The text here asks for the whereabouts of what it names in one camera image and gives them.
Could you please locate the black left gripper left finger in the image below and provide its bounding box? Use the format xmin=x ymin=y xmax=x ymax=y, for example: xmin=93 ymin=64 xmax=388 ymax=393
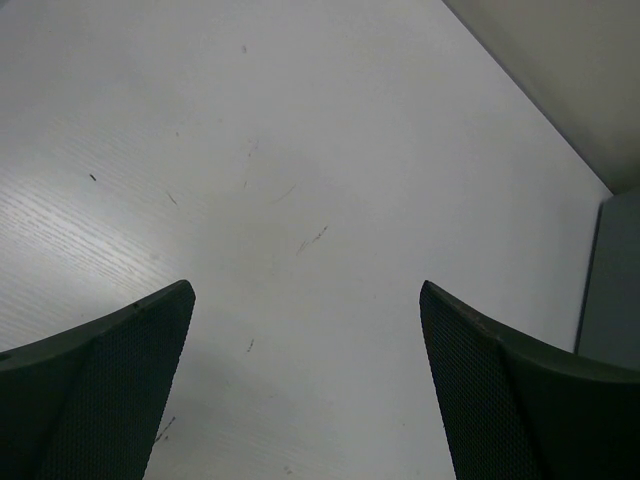
xmin=1 ymin=280 xmax=196 ymax=479

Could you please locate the grey plastic bin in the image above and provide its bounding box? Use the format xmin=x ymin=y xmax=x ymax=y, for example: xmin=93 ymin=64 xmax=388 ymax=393
xmin=575 ymin=189 xmax=639 ymax=370

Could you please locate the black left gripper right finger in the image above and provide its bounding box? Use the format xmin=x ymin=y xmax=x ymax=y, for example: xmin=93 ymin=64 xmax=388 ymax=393
xmin=420 ymin=281 xmax=639 ymax=479

